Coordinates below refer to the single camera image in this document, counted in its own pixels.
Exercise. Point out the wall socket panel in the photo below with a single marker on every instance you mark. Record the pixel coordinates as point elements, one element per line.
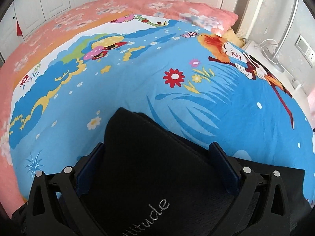
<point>304,47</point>

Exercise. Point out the yellow pillow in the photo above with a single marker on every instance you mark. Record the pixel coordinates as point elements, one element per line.
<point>233,38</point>

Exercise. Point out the white charger with cable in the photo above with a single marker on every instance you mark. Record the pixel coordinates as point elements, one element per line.
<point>296,74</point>

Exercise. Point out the silver desk lamp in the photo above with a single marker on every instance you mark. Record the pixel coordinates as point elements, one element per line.
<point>273,57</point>

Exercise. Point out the pink floral pillow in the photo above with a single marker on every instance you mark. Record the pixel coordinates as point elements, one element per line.
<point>212,19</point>

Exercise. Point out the cartoon blue bed sheet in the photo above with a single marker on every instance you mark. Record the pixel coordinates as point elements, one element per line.
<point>190,81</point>

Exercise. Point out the white nightstand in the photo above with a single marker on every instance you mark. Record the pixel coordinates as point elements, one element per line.
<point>252,49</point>

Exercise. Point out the white wardrobe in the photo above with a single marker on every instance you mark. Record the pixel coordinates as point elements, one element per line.
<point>19,18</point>

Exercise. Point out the black pants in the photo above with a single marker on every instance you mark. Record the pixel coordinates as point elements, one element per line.
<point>146,180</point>

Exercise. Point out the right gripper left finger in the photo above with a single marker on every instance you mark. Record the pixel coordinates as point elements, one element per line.
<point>54,207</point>

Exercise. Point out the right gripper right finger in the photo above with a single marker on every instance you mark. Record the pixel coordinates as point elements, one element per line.
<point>260,205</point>

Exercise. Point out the pink floral bedspread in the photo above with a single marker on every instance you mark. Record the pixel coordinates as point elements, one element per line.
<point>27,56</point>

